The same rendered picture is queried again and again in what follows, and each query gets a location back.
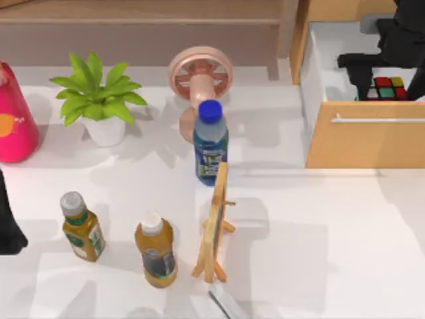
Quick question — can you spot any multicoloured puzzle cube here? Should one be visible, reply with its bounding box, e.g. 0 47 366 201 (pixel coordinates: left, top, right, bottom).
354 76 409 102

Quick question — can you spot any white open drawer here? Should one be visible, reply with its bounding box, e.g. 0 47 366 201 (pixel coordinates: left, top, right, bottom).
300 21 425 124

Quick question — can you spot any pale wooden drawer front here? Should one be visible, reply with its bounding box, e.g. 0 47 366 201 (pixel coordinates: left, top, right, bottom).
304 100 425 169

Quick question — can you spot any wooden cupboard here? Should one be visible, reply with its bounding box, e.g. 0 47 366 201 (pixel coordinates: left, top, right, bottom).
288 0 425 86

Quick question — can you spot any pink desk fan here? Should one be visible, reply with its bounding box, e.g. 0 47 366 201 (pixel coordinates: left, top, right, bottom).
168 46 234 144

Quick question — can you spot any blue bottle with blue cap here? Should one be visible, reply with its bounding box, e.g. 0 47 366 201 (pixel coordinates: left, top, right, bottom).
193 99 230 188

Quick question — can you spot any wooden framed blackboard on stand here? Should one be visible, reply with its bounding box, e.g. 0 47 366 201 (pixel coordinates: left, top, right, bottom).
191 161 238 284

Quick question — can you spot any orange bottle with dark label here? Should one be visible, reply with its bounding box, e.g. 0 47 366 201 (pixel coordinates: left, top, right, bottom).
133 209 179 289

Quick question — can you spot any green plant in white pot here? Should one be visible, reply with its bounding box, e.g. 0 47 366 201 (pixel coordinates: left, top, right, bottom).
48 51 149 148

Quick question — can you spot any amber bottle with green label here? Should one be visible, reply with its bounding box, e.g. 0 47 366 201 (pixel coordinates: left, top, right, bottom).
59 191 107 263

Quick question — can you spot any pink cone-shaped bottle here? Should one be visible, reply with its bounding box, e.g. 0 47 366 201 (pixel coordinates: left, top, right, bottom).
0 60 41 164

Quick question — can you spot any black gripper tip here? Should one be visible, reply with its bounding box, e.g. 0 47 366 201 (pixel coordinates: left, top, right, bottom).
0 169 29 257

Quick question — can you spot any long metal drawer handle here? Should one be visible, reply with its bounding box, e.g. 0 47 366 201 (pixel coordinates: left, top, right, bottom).
331 113 425 125

